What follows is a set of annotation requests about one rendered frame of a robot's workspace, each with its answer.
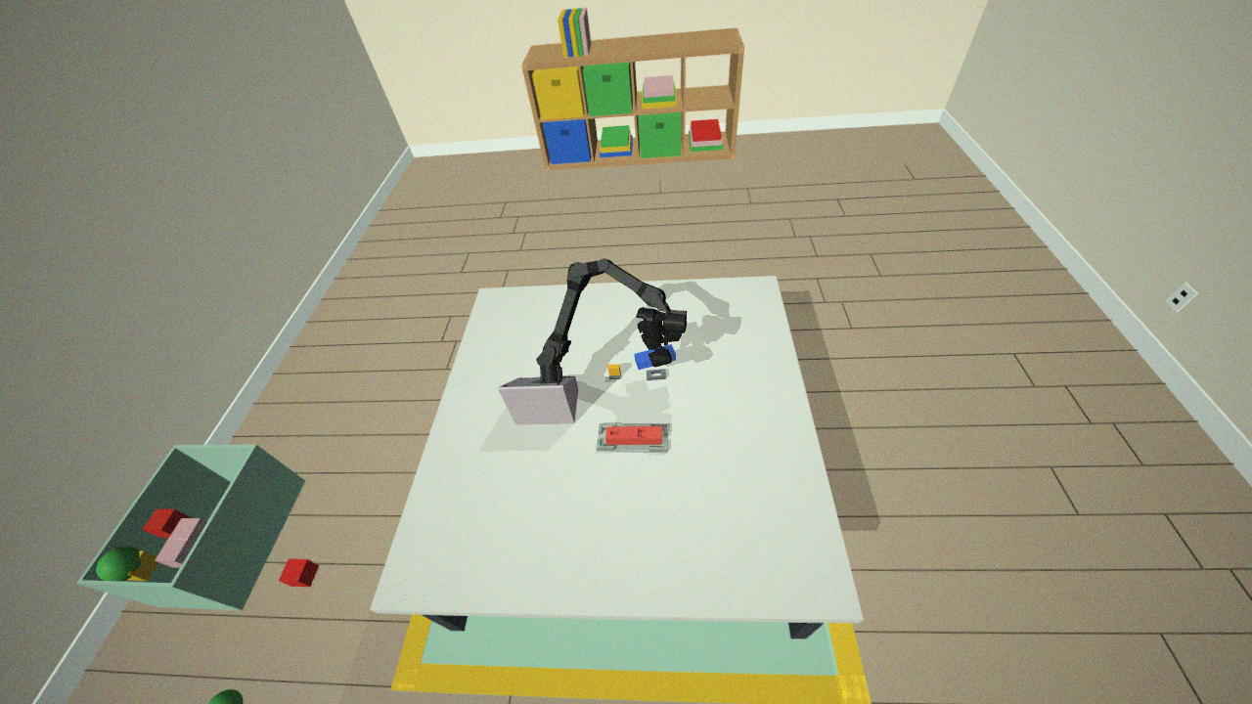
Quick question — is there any blue rectangular plate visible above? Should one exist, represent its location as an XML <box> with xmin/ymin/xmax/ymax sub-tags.
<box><xmin>635</xmin><ymin>344</ymin><xmax>676</xmax><ymax>370</ymax></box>

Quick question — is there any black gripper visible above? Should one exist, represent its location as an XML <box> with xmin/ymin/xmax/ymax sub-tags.
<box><xmin>639</xmin><ymin>321</ymin><xmax>672</xmax><ymax>368</ymax></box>

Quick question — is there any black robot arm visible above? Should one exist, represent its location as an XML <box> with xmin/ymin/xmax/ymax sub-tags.
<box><xmin>536</xmin><ymin>258</ymin><xmax>687</xmax><ymax>385</ymax></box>

